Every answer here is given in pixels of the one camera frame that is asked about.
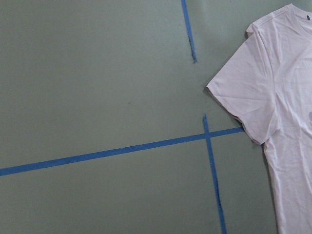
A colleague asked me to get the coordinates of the pink Snoopy t-shirt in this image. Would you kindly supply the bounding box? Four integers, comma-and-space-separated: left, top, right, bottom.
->
207, 4, 312, 234

